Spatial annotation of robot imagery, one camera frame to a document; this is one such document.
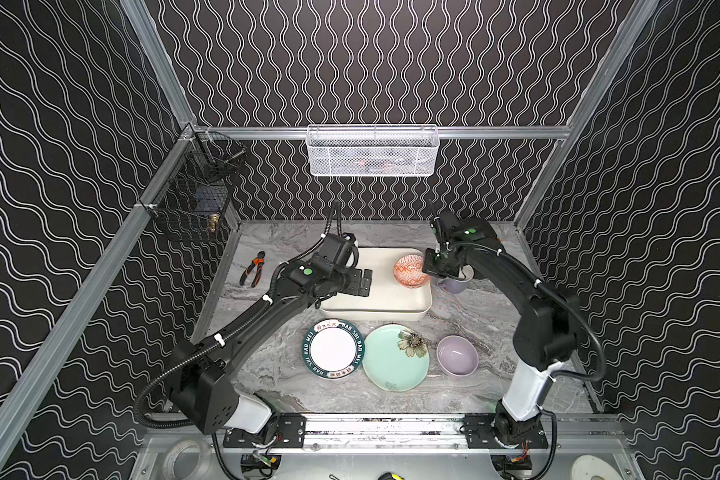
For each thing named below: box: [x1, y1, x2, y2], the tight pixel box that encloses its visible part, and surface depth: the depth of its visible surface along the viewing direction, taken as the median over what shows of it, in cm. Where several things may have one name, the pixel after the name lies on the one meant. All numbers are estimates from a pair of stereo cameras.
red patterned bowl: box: [393, 254, 430, 288], surface depth 97 cm
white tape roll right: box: [571, 455, 623, 480], surface depth 71 cm
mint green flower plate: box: [362, 323, 431, 393], surface depth 88 cm
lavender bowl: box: [436, 335, 479, 377], surface depth 85 cm
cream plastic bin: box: [320, 247, 432, 322], surface depth 98 cm
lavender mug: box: [437, 277, 470, 294], surface depth 102 cm
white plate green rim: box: [302, 318, 365, 380], surface depth 87 cm
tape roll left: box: [162, 440, 201, 480], surface depth 71 cm
